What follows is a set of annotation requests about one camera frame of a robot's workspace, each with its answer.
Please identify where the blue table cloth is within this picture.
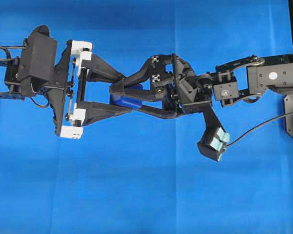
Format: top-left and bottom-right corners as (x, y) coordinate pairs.
(0, 0), (293, 234)

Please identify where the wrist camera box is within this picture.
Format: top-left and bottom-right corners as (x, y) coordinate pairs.
(16, 25), (58, 97)
(197, 107), (230, 162)

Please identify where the blue block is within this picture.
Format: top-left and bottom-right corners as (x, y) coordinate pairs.
(109, 93), (143, 110)

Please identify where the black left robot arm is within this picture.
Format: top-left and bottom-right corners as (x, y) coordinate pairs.
(0, 33), (131, 139)

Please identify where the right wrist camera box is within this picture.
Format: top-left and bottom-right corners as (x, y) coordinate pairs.
(197, 107), (230, 162)

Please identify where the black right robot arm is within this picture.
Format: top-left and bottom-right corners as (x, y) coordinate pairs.
(109, 54), (293, 118)

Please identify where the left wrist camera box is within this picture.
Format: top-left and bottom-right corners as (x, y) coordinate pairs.
(16, 25), (58, 97)

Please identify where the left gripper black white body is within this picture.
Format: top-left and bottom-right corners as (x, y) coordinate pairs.
(46, 39), (92, 139)

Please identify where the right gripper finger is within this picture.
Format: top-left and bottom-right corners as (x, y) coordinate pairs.
(109, 60), (174, 93)
(115, 88), (178, 119)

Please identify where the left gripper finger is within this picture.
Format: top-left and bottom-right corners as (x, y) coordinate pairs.
(82, 54), (126, 82)
(77, 101), (132, 126)

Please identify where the black camera cable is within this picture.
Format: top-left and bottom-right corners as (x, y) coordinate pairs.
(223, 108), (293, 148)

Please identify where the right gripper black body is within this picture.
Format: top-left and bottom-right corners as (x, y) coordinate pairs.
(150, 54), (212, 117)

